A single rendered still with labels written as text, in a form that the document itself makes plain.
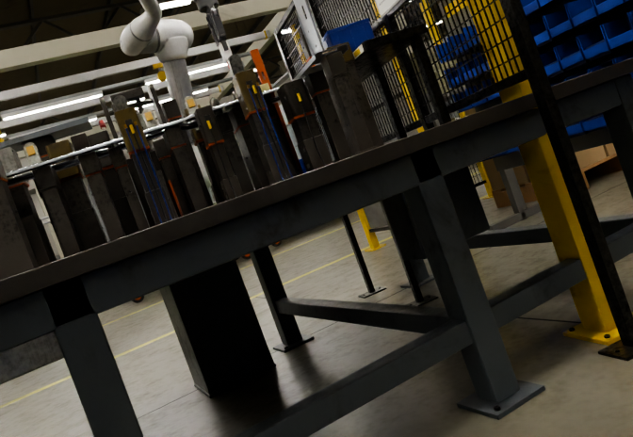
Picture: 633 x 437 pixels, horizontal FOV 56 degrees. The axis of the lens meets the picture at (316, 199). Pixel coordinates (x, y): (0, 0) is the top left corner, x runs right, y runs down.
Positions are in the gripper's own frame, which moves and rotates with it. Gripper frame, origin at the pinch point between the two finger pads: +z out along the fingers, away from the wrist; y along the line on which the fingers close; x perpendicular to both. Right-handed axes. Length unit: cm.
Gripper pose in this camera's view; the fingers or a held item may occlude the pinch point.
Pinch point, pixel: (225, 52)
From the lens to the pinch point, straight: 217.7
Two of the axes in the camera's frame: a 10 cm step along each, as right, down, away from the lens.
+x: 9.0, -3.4, 2.7
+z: 3.5, 9.4, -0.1
